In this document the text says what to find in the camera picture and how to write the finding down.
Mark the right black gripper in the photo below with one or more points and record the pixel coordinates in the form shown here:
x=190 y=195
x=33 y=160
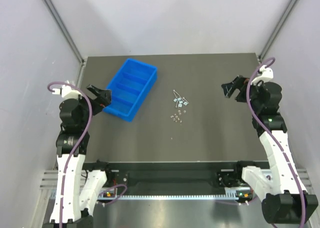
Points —
x=238 y=87

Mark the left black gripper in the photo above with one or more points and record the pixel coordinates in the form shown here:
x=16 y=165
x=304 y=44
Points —
x=102 y=98

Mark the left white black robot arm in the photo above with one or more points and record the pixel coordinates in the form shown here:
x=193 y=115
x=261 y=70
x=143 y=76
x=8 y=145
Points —
x=78 y=183

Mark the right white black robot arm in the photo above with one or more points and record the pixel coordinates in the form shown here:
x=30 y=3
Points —
x=284 y=198

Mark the blue plastic compartment bin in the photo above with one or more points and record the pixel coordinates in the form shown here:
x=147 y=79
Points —
x=129 y=88

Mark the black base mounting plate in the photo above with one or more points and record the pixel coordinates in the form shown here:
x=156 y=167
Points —
x=174 y=178

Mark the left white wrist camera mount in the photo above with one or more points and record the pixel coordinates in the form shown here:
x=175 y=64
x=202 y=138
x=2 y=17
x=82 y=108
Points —
x=66 y=92

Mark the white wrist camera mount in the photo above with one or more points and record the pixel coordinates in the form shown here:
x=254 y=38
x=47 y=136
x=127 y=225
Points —
x=265 y=74
x=66 y=92

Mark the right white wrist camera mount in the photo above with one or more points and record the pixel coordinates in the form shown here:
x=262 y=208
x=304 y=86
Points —
x=265 y=74

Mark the grey slotted cable duct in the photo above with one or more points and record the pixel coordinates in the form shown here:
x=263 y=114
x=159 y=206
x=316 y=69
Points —
x=241 y=195

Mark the left aluminium corner post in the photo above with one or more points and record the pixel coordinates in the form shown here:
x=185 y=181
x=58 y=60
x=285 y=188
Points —
x=61 y=25

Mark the aluminium corner post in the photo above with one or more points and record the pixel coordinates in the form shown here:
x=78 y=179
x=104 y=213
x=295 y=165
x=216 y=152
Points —
x=61 y=25
x=275 y=32

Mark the right aluminium corner post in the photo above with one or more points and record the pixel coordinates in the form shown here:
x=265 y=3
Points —
x=275 y=32

